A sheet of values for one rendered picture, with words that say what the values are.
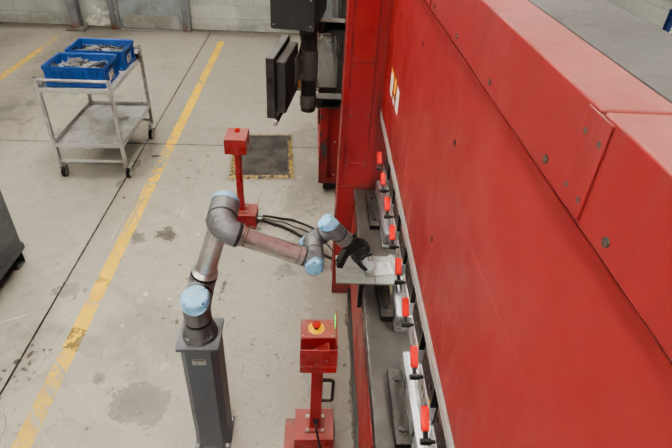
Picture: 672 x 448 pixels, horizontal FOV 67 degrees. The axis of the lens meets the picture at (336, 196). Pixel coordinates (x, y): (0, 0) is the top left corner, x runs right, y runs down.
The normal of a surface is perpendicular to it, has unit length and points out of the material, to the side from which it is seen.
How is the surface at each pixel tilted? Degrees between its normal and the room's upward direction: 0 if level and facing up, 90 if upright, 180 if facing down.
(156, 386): 0
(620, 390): 90
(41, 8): 90
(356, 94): 90
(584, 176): 90
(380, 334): 0
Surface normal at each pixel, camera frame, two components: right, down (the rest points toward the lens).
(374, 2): 0.02, 0.56
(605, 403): -1.00, -0.03
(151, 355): 0.05, -0.83
